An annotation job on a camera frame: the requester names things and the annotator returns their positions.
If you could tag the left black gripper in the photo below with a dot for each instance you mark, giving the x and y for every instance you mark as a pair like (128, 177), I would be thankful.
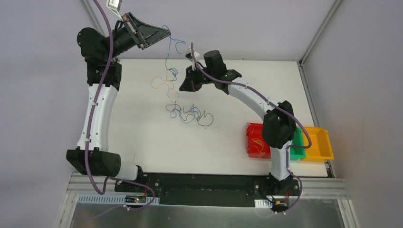
(132, 30)

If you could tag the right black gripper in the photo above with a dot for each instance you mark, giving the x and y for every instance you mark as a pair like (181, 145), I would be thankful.
(195, 77)

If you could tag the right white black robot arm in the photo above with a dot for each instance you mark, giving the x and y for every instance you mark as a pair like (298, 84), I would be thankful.
(279, 124)

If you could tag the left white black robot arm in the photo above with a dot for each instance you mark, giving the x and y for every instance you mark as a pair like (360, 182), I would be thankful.
(104, 73)

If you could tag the red plastic bin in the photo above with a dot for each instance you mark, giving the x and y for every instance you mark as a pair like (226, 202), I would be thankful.
(256, 147)

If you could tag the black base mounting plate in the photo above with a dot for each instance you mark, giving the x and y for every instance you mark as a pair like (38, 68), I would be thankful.
(241, 191)

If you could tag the green plastic bin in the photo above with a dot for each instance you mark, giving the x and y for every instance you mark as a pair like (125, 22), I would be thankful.
(297, 153)

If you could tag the yellow plastic bin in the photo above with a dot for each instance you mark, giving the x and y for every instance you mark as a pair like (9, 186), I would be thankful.
(321, 149)

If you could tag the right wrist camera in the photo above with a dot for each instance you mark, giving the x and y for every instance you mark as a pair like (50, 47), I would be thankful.
(192, 55)

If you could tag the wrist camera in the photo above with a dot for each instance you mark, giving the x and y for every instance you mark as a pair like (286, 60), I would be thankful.
(114, 5)
(192, 55)

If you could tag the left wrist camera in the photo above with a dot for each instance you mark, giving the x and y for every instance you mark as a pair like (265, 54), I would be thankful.
(114, 5)

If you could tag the aluminium frame rail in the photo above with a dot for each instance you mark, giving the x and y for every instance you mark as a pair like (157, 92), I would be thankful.
(312, 187)

